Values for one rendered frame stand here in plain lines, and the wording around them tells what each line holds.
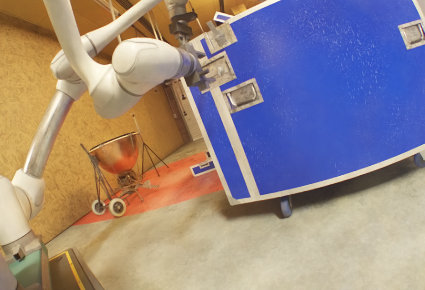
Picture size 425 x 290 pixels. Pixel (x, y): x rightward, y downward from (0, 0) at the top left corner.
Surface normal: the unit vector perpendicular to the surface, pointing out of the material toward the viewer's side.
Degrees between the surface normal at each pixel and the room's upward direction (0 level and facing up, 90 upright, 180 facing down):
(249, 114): 90
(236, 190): 90
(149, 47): 83
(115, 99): 128
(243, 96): 90
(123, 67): 103
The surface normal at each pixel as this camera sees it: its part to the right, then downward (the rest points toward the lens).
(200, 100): -0.41, 0.22
